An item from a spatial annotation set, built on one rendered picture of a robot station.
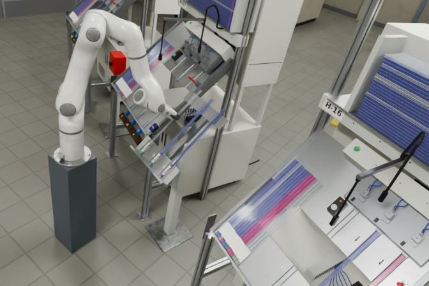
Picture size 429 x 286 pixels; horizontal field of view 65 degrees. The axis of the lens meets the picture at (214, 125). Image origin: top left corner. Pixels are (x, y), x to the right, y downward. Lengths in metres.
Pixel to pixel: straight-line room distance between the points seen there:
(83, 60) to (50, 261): 1.32
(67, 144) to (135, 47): 0.63
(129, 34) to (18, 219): 1.58
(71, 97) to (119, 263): 1.16
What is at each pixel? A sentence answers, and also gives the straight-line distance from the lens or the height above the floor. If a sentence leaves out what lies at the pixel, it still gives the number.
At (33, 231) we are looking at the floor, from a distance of 2.59.
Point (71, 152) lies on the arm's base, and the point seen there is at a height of 0.77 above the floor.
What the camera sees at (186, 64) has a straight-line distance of 2.31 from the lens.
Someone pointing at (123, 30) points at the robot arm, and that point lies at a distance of 1.59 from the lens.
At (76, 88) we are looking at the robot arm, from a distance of 1.69.
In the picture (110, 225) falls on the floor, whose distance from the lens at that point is 2.56.
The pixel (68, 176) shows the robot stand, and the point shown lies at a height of 0.66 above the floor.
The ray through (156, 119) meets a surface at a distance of 2.17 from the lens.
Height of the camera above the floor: 1.99
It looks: 33 degrees down
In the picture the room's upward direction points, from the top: 14 degrees clockwise
